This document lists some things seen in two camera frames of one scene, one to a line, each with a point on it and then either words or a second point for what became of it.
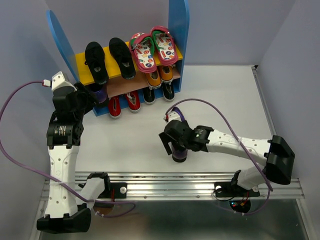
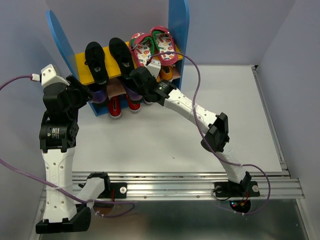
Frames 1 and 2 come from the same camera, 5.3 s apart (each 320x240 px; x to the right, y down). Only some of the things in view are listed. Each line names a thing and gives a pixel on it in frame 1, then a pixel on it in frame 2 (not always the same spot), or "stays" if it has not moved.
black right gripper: x=165 y=139 to x=139 y=90
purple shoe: x=179 y=155 to x=133 y=96
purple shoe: x=100 y=92 stays
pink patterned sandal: x=142 y=45 stays
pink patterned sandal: x=165 y=45 stays
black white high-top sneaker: x=149 y=95 stays
